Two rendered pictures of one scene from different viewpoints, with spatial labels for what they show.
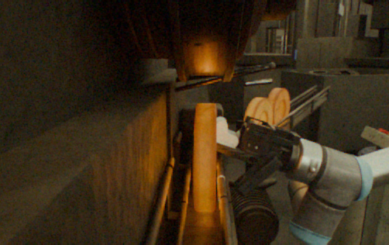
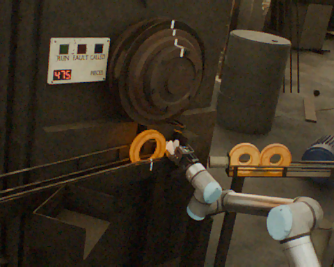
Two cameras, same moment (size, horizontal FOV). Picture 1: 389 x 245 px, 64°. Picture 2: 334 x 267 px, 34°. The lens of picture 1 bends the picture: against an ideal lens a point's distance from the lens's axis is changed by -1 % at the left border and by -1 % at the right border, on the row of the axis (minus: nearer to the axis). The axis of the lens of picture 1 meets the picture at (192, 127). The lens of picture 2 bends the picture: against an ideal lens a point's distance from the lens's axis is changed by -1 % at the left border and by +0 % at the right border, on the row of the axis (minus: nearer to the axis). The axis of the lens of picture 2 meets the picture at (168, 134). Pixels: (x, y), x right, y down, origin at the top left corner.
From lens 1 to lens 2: 2.13 m
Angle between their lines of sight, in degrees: 44
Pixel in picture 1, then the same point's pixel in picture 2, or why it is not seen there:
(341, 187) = (197, 190)
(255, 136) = (177, 153)
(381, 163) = (243, 199)
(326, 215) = (193, 201)
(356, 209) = not seen: hidden behind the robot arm
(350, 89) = not seen: outside the picture
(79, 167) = (72, 128)
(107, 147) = (81, 128)
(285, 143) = (188, 161)
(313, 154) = (193, 170)
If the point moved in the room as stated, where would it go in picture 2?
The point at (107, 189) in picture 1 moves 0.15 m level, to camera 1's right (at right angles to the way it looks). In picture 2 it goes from (78, 133) to (99, 147)
